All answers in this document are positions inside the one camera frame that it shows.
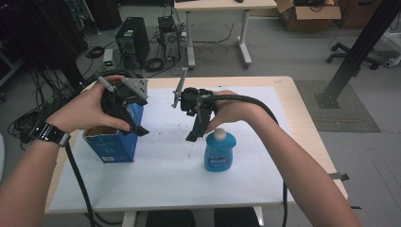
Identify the black curtain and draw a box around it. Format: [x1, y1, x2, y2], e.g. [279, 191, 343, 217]
[0, 0, 90, 93]

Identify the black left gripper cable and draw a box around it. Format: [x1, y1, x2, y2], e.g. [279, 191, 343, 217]
[63, 142, 96, 227]

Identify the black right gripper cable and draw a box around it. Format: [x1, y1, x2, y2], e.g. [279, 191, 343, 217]
[204, 94, 289, 227]

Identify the person's left hand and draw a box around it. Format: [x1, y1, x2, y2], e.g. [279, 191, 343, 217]
[46, 74, 132, 134]

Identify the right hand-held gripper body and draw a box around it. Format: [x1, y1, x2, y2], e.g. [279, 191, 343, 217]
[171, 66, 218, 117]

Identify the black tape strip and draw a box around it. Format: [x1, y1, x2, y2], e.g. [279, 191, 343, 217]
[328, 172, 351, 183]

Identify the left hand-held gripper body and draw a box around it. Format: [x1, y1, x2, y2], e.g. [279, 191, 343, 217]
[100, 77, 149, 118]

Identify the grey floor mat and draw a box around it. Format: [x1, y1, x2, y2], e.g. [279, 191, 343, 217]
[294, 79, 382, 133]

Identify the thin black floor cable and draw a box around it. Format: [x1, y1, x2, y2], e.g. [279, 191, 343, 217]
[192, 22, 236, 63]

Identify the light wooden table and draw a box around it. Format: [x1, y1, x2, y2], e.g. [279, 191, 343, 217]
[44, 75, 349, 227]

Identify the coiled black cable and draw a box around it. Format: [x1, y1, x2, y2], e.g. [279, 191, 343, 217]
[84, 45, 106, 60]
[144, 57, 166, 73]

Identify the black metal post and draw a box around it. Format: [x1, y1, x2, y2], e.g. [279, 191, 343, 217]
[314, 0, 401, 110]

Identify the white table mat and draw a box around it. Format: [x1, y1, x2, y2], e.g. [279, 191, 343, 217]
[49, 86, 296, 213]

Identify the black office chair base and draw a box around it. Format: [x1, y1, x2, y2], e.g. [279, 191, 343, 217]
[325, 42, 383, 71]

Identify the person's right hand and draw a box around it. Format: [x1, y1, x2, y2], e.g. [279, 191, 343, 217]
[204, 90, 258, 134]

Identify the open-frame computer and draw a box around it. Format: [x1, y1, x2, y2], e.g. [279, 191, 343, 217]
[157, 15, 183, 65]

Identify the black computer tower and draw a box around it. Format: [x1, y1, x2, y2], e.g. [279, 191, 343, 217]
[114, 16, 151, 70]

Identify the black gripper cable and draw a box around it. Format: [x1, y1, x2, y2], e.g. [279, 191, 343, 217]
[204, 94, 289, 227]
[63, 142, 96, 227]

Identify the blue bottle with white cap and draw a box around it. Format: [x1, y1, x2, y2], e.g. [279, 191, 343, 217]
[203, 128, 237, 173]

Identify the white-legged wooden desk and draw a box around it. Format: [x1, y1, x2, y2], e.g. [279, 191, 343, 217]
[173, 0, 279, 70]

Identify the open cardboard box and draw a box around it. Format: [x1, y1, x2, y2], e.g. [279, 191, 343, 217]
[275, 0, 342, 32]

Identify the small white device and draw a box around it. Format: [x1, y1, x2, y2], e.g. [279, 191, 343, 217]
[102, 48, 115, 71]

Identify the blue carton box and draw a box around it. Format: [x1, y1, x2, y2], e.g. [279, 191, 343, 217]
[81, 102, 145, 165]

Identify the black wristwatch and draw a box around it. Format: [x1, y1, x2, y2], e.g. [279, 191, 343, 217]
[30, 121, 72, 148]

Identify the bundle of black floor cables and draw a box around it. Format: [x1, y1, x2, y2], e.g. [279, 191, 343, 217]
[7, 67, 65, 151]

